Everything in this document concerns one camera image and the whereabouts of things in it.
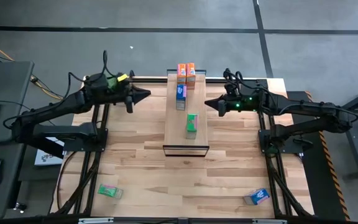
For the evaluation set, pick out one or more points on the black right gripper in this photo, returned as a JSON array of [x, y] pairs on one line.
[[233, 102]]

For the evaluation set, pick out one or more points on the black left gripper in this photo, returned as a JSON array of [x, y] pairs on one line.
[[121, 93]]

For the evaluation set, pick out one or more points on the green Apple Jacks cereal box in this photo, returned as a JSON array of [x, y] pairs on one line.
[[192, 123], [109, 190]]

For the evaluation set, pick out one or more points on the blue Frosted Flakes cereal box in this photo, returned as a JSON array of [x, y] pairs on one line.
[[181, 93], [258, 196]]

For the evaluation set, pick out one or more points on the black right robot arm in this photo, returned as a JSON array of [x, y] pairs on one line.
[[306, 109]]

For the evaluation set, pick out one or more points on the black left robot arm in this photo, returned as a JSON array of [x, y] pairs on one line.
[[57, 104]]

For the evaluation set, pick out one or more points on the orange cereal box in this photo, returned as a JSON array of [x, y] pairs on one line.
[[181, 73], [190, 74]]

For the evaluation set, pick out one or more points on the white printed card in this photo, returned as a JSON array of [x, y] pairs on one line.
[[43, 158]]

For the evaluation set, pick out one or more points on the grey side desk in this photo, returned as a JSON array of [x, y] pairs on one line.
[[8, 87]]

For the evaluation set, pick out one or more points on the black mat yellow striped edge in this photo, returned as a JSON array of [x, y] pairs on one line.
[[317, 193]]

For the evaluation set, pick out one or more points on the chrome desk caster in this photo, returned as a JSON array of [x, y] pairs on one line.
[[20, 207]]

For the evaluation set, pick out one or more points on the black frame wooden shelf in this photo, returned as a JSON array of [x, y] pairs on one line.
[[174, 130]]

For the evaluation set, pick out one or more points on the silver metal bracket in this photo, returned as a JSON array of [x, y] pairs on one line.
[[95, 221]]

